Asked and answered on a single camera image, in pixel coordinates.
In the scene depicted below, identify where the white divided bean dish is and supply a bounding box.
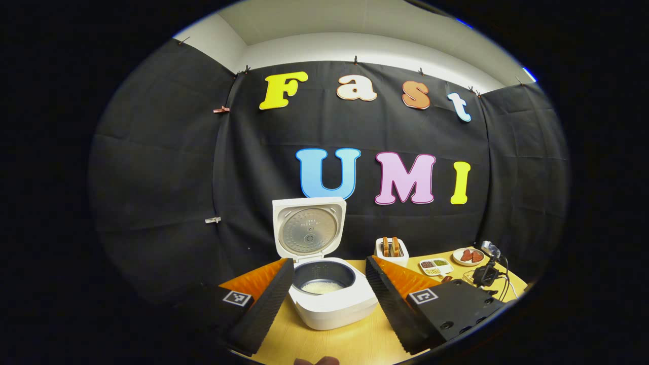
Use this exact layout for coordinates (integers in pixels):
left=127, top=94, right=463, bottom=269
left=419, top=258, right=453, bottom=277

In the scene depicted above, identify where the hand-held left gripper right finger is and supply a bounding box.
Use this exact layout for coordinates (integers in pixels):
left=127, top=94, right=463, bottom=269
left=365, top=255, right=508, bottom=355

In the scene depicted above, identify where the white round plate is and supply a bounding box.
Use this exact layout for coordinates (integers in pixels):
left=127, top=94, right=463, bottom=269
left=452, top=247, right=486, bottom=267

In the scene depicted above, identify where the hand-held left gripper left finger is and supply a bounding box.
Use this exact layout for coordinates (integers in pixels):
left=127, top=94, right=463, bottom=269
left=177, top=258, right=295, bottom=356

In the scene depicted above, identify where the white rice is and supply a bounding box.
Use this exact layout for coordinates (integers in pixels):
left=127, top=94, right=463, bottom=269
left=301, top=280, right=345, bottom=295

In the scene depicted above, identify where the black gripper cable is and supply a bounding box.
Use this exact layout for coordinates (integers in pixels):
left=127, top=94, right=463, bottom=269
left=494, top=256, right=514, bottom=302

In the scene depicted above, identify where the white toaster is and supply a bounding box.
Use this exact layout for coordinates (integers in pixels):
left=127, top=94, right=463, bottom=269
left=374, top=237, right=409, bottom=268

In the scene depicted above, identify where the white rice cooker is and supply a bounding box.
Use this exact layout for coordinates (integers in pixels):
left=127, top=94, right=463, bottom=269
left=272, top=197, right=378, bottom=331

